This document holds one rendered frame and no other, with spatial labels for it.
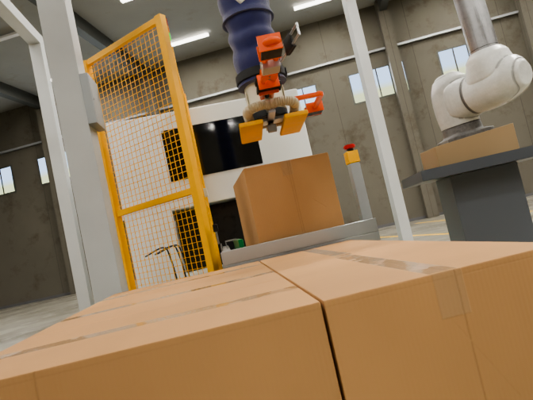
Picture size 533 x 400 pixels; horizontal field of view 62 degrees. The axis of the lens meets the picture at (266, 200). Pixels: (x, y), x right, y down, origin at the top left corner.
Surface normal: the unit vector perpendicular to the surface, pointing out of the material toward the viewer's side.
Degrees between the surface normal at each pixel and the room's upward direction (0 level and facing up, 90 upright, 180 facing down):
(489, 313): 90
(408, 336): 90
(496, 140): 90
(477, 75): 91
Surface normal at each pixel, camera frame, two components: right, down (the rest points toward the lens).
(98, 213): 0.09, -0.08
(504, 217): -0.15, -0.03
